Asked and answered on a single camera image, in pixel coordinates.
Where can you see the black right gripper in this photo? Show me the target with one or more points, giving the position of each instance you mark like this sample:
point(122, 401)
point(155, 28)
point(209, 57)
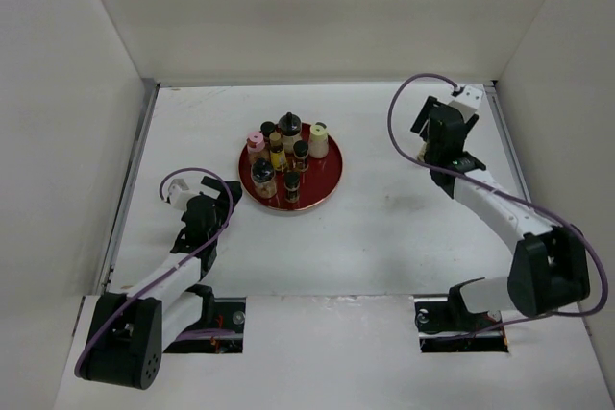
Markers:
point(422, 117)

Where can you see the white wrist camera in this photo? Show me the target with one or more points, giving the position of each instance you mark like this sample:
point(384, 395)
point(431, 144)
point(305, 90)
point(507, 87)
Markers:
point(467, 101)
point(178, 194)

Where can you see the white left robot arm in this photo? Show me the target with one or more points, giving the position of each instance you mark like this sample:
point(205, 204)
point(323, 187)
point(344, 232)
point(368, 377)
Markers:
point(172, 308)

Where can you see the pink cap spice jar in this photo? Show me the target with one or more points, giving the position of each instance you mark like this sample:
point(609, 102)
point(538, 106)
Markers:
point(256, 147)

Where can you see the short yellow oil bottle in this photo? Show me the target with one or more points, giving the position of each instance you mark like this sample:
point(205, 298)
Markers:
point(277, 153)

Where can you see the black cap dark spice jar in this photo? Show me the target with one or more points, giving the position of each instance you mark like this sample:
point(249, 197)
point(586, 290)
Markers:
point(300, 153)

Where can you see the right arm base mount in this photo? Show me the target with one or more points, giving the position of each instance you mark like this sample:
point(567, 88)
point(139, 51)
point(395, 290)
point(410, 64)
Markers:
point(445, 327)

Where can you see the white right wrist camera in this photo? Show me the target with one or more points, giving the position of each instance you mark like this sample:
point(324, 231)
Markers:
point(467, 101)

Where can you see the black cap spice jar back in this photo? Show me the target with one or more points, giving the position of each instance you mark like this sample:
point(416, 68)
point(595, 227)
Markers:
point(291, 182)

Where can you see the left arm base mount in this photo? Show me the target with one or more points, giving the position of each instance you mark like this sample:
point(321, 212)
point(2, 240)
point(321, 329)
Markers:
point(221, 331)

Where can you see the black cap brown spice jar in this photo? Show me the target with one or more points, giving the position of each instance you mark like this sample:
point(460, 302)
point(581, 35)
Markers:
point(267, 128)

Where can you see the red round lacquer tray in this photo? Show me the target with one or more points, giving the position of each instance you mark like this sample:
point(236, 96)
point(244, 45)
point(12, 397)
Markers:
point(317, 183)

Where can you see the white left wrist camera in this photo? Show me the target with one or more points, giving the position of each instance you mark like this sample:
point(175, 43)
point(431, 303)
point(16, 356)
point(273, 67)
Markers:
point(178, 194)

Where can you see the cream cap salt shaker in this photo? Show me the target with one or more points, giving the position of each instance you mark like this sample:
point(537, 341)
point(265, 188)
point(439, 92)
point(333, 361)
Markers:
point(318, 142)

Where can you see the black cap pepper grinder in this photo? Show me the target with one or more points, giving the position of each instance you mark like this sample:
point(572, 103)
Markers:
point(290, 126)

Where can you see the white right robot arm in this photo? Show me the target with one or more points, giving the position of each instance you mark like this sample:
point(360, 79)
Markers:
point(549, 266)

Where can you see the tall yellow oil bottle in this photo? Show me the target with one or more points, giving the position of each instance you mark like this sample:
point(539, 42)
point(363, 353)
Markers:
point(421, 154)

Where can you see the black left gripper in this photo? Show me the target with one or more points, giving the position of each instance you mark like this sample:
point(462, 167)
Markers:
point(223, 204)

